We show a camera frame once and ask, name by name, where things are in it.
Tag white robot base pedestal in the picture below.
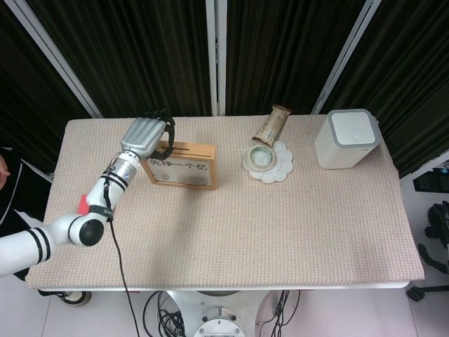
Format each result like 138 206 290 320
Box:
164 289 281 337

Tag beige masking tape roll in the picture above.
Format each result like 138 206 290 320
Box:
243 145 276 172

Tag white bin with grey rim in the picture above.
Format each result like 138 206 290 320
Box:
314 108 381 171

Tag grey partition post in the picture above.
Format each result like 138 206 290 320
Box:
205 0 227 116
3 0 103 119
311 0 382 115

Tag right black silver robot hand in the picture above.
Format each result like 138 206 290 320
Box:
419 201 449 275

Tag wooden framed coin box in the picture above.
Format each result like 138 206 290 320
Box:
140 140 218 191

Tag brown snack bar wrapper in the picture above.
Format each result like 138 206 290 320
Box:
252 103 292 146

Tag beige woven tablecloth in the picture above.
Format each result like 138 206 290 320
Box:
26 114 426 291

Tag black tripod foot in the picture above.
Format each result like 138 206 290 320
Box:
406 284 449 302

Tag black and white sneaker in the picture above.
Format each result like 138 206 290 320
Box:
38 289 93 308

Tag black floor cable bundle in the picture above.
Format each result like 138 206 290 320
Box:
143 290 192 337
257 289 303 337

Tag black equipment case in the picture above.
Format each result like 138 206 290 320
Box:
412 169 449 193

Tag person in black clothes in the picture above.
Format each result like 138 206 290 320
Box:
0 146 54 240

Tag white flower paint palette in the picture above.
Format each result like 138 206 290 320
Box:
243 140 294 183

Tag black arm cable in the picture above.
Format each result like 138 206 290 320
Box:
102 164 143 337

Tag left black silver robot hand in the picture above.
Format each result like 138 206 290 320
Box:
120 108 176 159

